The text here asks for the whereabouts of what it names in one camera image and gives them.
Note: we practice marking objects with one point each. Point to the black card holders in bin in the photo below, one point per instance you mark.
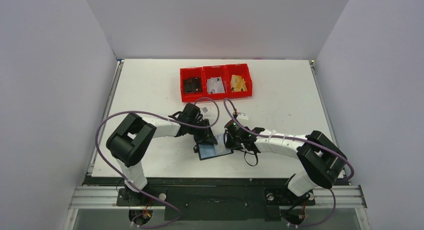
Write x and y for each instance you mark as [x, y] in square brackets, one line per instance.
[192, 85]

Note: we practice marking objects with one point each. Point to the aluminium rail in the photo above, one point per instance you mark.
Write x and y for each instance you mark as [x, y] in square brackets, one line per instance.
[109, 197]

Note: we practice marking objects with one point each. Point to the red bin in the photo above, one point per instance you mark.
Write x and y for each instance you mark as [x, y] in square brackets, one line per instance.
[242, 70]
[216, 71]
[187, 73]

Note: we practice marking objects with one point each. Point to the black leather card holder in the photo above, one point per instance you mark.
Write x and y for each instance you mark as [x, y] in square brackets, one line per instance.
[205, 151]

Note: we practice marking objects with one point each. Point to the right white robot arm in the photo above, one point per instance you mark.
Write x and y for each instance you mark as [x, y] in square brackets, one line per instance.
[321, 160]

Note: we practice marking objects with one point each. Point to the gold cards in bin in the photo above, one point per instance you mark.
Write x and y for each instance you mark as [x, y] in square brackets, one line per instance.
[238, 84]

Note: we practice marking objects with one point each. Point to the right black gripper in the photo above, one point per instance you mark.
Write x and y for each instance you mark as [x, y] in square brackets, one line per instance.
[228, 140]

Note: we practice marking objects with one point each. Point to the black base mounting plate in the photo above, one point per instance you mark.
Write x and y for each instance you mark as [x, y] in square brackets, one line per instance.
[208, 211]

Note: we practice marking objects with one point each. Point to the middle red bin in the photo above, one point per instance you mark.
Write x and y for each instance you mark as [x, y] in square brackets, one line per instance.
[216, 71]

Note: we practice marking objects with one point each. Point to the left red bin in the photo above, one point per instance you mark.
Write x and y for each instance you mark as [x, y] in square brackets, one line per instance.
[187, 73]

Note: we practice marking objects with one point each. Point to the right red bin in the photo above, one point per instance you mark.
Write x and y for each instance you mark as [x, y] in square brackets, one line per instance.
[242, 70]

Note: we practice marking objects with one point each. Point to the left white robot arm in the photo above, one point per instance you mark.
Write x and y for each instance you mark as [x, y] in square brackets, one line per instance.
[131, 139]

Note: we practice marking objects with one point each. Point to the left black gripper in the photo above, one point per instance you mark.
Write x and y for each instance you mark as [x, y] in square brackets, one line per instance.
[207, 137]

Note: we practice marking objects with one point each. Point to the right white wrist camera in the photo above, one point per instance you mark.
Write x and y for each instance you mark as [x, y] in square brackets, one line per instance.
[241, 116]

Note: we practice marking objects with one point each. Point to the white cards in bin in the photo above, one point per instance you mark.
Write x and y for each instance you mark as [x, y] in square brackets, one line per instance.
[215, 85]

